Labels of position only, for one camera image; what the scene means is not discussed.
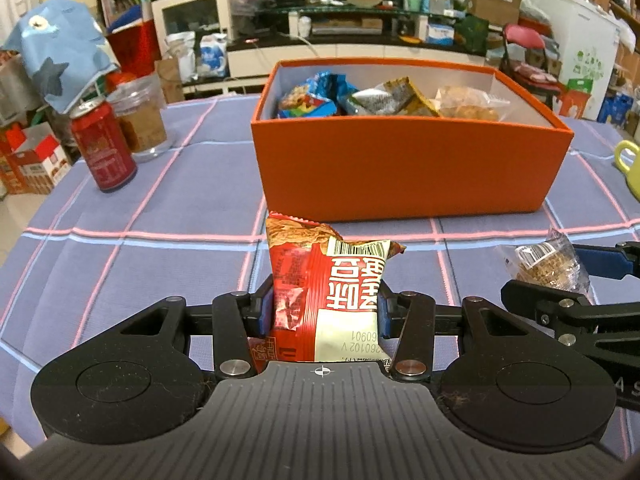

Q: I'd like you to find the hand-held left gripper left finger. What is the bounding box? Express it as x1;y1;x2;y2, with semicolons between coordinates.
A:
111;274;276;381

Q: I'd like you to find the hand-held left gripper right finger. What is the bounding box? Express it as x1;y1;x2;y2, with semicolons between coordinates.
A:
377;281;540;382

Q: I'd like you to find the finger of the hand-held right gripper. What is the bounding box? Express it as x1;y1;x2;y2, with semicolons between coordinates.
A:
571;241;640;281
501;279;640;356

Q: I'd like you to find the small clear granola packet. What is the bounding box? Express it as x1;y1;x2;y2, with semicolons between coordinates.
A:
494;227;594;296

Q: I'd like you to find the red snack packet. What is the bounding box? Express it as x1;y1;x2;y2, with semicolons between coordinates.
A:
248;211;407;363

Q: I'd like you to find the orange cardboard box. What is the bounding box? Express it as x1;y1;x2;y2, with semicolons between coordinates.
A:
250;57;574;222

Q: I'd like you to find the clear pastry packet white top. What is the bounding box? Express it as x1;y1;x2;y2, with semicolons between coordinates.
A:
434;85;512;122

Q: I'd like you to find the bright blue snack packet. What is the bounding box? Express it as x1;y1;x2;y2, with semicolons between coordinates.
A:
276;72;360;120

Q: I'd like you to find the yellow-green mug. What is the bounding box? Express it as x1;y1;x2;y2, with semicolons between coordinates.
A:
614;140;640;192

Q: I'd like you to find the orange and green gift bag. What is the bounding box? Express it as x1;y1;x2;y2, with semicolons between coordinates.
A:
560;79;609;121

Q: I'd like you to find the red soda can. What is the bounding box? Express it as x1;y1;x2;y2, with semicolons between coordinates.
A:
70;97;139;194

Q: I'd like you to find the clear plastic jar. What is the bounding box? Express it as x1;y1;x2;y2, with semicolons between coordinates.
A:
107;74;171;161

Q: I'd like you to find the white chest freezer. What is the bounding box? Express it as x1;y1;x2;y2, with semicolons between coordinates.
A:
530;0;624;106

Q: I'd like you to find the red folding chair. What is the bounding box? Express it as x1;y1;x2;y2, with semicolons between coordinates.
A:
502;22;562;96

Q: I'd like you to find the blue and white bag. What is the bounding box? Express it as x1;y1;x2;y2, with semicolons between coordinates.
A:
200;34;229;79

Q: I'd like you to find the white low cabinet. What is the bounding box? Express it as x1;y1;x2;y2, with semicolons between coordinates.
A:
227;42;489;94

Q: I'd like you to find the red and white carton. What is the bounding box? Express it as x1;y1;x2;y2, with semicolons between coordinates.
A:
0;122;71;196

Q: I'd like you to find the brown cardboard box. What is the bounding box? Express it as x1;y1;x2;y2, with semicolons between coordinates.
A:
467;0;524;26

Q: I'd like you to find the red storage box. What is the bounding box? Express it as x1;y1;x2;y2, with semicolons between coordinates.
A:
107;20;162;76

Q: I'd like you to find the white glass-door cabinet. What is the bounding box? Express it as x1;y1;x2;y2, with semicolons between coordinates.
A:
151;0;234;59

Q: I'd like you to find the blue star-print cloth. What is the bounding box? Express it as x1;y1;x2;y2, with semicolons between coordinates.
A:
2;0;121;114

